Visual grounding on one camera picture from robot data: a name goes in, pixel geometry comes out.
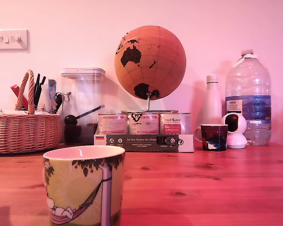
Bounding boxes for dark coffee beans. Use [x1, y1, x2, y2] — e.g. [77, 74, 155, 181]
[63, 122, 99, 145]

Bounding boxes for black coffee scoop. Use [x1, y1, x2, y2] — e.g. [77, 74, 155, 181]
[64, 105, 105, 127]

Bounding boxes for silver can black scribble logo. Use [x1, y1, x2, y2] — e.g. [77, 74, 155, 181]
[127, 113, 160, 135]

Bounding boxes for black white cardboard tray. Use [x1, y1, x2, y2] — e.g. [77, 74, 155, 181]
[93, 133, 194, 153]

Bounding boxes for silver can pink label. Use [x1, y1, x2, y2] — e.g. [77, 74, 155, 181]
[98, 113, 128, 135]

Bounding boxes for cork globe on metal stand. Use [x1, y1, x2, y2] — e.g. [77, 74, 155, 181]
[114, 25, 187, 114]

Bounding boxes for clear plastic storage container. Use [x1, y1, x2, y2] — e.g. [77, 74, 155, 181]
[60, 67, 106, 145]

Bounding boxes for white insulated bottle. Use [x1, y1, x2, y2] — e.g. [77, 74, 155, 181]
[201, 74, 223, 125]

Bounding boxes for small dark painted mug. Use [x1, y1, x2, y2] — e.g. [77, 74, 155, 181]
[194, 123, 229, 152]

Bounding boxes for blue white packet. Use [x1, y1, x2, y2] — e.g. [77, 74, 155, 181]
[48, 79, 57, 102]

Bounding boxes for yellow hammock print mug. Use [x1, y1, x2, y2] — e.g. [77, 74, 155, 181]
[42, 145, 126, 226]

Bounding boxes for black pen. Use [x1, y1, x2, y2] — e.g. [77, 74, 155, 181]
[36, 76, 47, 107]
[33, 73, 41, 107]

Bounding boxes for large clear water bottle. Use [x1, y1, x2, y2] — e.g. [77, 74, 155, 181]
[225, 49, 272, 146]

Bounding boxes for white papers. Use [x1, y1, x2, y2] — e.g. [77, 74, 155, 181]
[0, 109, 51, 116]

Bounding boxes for red packet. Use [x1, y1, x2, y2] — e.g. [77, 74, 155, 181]
[10, 85, 29, 111]

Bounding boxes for dark brown handled tool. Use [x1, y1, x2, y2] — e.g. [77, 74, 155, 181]
[53, 92, 63, 113]

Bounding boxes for small white round camera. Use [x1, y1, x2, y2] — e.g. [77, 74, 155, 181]
[220, 112, 248, 149]

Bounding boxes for wicker basket with handle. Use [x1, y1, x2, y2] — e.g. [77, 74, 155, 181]
[0, 69, 62, 154]

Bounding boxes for white light switch plate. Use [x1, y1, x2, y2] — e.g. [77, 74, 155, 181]
[0, 29, 29, 51]

